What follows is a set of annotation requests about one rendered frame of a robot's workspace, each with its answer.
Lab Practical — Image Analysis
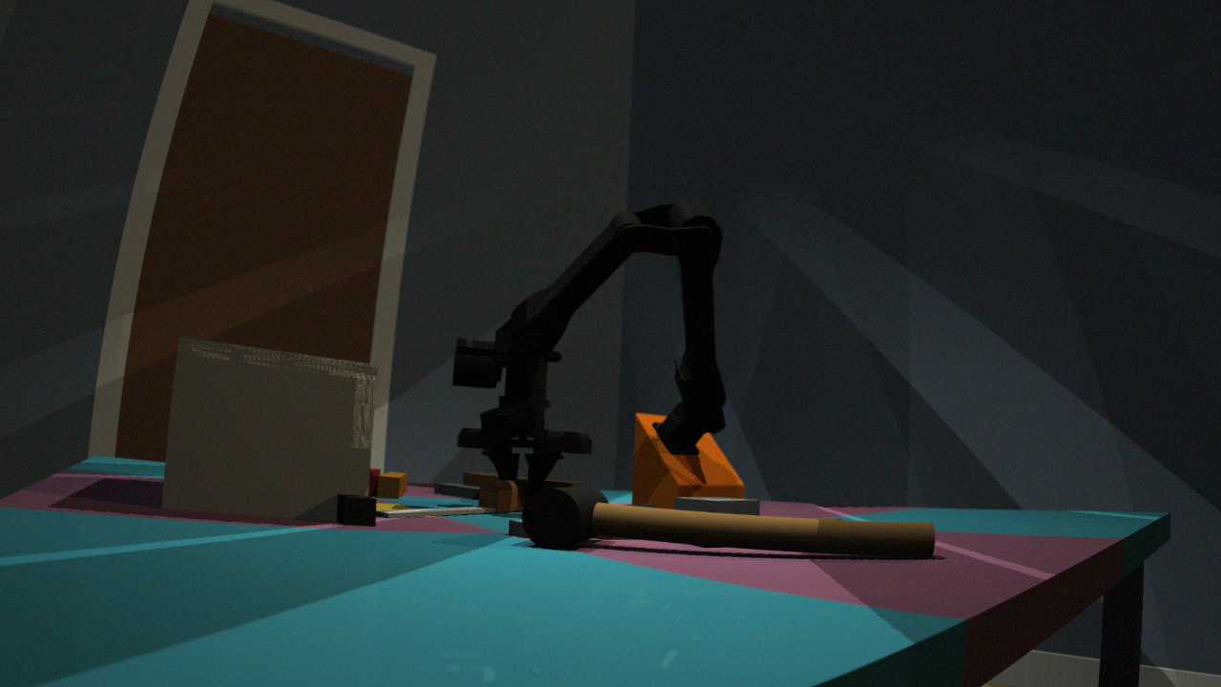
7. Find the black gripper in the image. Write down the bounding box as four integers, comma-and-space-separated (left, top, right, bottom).
458, 388, 591, 499

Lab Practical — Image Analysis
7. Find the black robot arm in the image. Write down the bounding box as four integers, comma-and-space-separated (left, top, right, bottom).
453, 198, 726, 455

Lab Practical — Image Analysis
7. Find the orange long bar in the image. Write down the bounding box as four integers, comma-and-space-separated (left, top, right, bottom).
377, 471, 407, 499

